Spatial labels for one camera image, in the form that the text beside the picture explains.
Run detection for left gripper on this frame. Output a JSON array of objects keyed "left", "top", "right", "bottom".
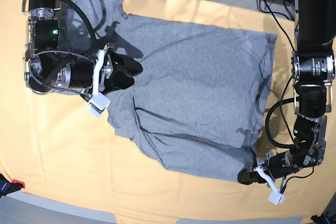
[{"left": 237, "top": 151, "right": 296, "bottom": 185}]

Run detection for black clamp right corner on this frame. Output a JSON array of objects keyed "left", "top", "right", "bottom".
[{"left": 311, "top": 215, "right": 335, "bottom": 224}]

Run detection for grey t-shirt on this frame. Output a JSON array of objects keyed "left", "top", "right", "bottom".
[{"left": 74, "top": 0, "right": 277, "bottom": 182}]

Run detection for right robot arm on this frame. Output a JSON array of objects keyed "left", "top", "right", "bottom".
[{"left": 22, "top": 0, "right": 143, "bottom": 102}]

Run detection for red and black clamp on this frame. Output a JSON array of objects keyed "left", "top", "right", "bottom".
[{"left": 0, "top": 174, "right": 25, "bottom": 198}]

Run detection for yellow table cloth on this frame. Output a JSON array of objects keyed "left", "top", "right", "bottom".
[{"left": 1, "top": 0, "right": 335, "bottom": 223}]

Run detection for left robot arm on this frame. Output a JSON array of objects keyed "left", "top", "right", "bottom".
[{"left": 238, "top": 0, "right": 335, "bottom": 185}]

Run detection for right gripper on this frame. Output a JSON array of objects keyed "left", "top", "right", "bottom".
[{"left": 59, "top": 48, "right": 143, "bottom": 98}]

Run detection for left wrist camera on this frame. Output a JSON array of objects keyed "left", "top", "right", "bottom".
[{"left": 268, "top": 191, "right": 285, "bottom": 205}]

